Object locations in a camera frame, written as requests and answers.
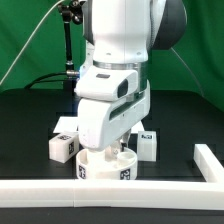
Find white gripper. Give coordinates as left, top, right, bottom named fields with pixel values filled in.
left=76, top=66, right=150, bottom=159

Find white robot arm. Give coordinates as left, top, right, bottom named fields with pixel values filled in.
left=76, top=0, right=187, bottom=151

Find white paper marker sheet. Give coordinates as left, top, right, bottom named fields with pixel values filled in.
left=54, top=116, right=144, bottom=133

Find white L-shaped fence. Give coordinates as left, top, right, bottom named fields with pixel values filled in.
left=0, top=144, right=224, bottom=210

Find black cables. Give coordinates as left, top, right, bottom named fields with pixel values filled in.
left=23, top=72, right=80, bottom=90

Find grey cable right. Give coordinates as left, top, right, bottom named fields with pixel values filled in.
left=171, top=47, right=205, bottom=98

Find white cable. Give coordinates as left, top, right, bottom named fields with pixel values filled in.
left=0, top=0, right=64, bottom=87

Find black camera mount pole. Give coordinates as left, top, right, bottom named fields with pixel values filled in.
left=58, top=0, right=84, bottom=91

